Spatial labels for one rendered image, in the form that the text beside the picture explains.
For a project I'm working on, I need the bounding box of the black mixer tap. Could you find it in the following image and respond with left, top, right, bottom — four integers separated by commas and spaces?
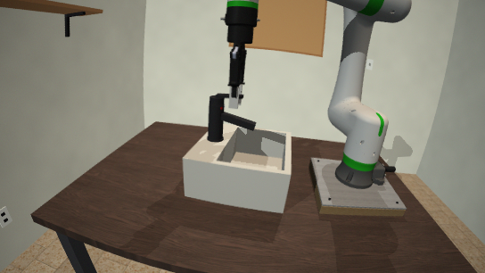
207, 93, 256, 142

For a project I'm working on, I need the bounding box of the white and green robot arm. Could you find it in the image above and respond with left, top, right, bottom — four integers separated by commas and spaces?
220, 0, 412, 189

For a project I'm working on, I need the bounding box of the white square basin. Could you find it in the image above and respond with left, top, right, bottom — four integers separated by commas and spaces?
183, 124, 292, 213

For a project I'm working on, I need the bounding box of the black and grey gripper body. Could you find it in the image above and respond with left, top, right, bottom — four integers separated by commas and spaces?
227, 26, 254, 60

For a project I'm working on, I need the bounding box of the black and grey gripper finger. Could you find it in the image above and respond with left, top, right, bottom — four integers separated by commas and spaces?
238, 50, 247, 105
227, 47, 245, 109

